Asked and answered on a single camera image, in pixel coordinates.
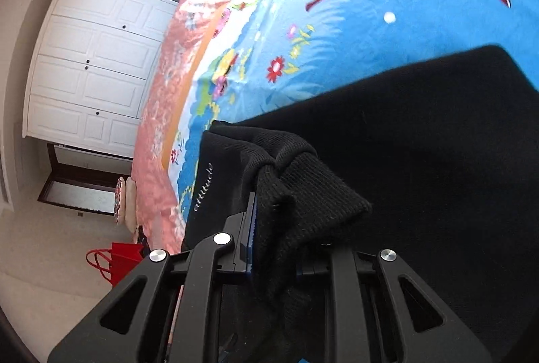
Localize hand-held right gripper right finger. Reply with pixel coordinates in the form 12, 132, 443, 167
295, 237, 493, 363

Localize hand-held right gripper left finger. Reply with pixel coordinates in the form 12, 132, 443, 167
47, 192, 258, 363

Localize black pants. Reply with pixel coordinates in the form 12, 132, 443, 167
181, 45, 539, 363

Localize pink floral bedsheet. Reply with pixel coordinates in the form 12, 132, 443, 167
132, 0, 262, 254

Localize red bag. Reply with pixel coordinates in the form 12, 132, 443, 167
86, 243, 146, 288

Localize patterned cushion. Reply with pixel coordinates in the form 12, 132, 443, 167
114, 177, 139, 229

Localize white wardrobe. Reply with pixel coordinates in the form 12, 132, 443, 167
23, 0, 182, 159

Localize blue cartoon printed blanket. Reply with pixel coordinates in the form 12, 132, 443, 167
162, 0, 539, 212

